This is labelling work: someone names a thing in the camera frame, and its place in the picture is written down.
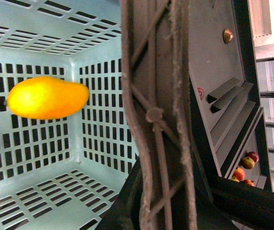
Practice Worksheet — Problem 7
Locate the black metal shelf frame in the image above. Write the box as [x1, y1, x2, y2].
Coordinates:
[189, 0, 274, 230]

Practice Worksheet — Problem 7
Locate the light blue plastic basket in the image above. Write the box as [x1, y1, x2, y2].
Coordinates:
[0, 0, 138, 230]

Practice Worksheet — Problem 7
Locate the brown fruit on shelf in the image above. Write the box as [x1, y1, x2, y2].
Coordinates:
[223, 29, 234, 44]

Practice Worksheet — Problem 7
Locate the brown leather basket strap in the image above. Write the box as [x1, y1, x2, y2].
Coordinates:
[119, 0, 199, 230]

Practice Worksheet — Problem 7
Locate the red yellow apple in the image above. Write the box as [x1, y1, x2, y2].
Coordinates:
[233, 167, 245, 181]

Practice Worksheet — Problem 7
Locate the red green apple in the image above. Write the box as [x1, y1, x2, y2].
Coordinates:
[241, 157, 255, 170]

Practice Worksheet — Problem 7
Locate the yellow mango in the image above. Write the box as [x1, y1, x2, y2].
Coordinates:
[7, 76, 90, 120]

